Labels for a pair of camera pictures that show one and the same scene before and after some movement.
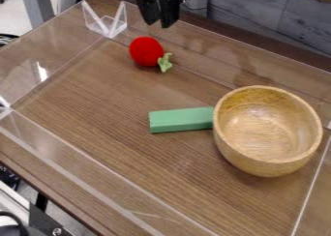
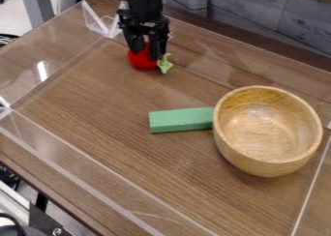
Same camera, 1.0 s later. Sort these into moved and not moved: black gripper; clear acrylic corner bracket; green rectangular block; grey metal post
Moved: black gripper
Not moved: clear acrylic corner bracket; grey metal post; green rectangular block
